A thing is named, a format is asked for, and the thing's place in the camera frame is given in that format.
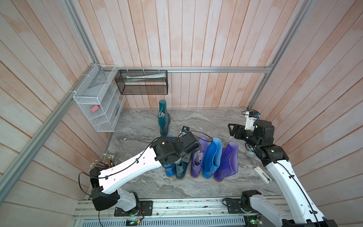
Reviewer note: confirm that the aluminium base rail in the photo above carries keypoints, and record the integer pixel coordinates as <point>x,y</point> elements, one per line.
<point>162,208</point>

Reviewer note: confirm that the white wire wall shelf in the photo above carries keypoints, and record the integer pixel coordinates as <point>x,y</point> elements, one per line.
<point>97,87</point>

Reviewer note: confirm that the blue rain boot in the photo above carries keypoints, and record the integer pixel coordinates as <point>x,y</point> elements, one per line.
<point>170,169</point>
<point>212,158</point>

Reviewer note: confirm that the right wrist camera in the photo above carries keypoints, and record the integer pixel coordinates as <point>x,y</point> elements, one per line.
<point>251,116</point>

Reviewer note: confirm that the black mesh wall basket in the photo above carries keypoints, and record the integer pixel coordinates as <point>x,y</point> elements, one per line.
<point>141,88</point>

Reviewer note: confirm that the purple rain boot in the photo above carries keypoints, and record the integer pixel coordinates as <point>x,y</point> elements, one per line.
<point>229,162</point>
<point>198,157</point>

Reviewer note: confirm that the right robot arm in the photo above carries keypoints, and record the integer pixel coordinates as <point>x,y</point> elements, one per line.
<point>303,212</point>

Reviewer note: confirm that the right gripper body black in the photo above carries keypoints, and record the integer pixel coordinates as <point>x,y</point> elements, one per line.
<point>242,134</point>

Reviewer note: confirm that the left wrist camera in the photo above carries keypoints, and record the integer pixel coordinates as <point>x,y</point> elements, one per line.
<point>185,129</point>

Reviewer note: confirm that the pink eraser block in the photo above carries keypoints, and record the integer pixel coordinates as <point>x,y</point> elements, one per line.
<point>95,108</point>

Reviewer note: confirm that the light blue box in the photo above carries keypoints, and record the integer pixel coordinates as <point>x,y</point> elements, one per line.
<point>250,154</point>

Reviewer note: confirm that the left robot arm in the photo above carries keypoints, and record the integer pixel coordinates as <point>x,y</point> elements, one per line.
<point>106,184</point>

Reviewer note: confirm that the teal rain boot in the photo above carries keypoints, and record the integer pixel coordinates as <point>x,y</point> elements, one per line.
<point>163,118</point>
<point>181,168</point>

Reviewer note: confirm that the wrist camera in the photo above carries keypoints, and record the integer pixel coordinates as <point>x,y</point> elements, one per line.
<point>251,116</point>
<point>185,129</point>

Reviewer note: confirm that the paper in black basket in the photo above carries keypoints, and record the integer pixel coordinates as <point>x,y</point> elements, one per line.
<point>146,78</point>

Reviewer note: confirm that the white remote device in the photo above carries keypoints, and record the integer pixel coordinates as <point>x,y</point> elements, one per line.
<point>262,175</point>

